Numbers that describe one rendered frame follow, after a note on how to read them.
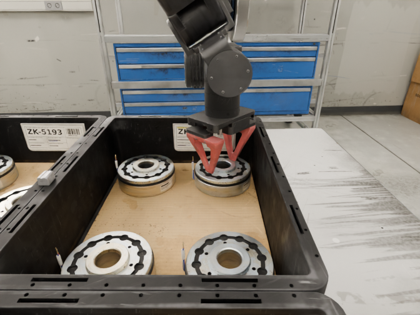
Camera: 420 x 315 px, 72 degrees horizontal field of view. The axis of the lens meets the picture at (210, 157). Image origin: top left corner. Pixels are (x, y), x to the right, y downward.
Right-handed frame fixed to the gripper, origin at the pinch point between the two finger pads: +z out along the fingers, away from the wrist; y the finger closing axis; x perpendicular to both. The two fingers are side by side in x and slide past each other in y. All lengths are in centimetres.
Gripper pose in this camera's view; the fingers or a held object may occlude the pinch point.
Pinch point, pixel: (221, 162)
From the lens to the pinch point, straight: 51.8
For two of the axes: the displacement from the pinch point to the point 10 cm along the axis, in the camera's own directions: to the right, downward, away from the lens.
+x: -7.3, -3.0, 6.1
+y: 6.8, -3.4, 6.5
